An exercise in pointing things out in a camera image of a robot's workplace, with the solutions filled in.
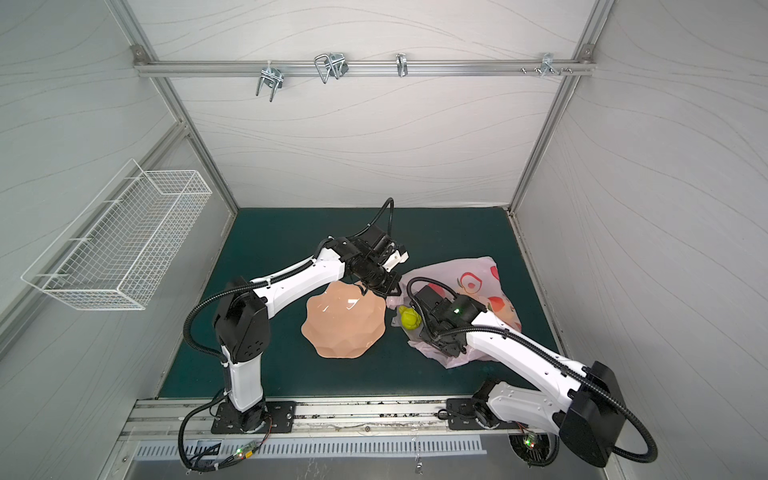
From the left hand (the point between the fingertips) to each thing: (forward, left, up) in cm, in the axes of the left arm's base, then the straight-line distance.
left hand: (397, 294), depth 81 cm
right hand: (-10, -9, -5) cm, 15 cm away
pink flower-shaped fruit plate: (-3, +17, -12) cm, 21 cm away
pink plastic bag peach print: (+6, -23, -2) cm, 24 cm away
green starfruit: (-3, -4, -9) cm, 10 cm away
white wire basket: (0, +66, +18) cm, 68 cm away
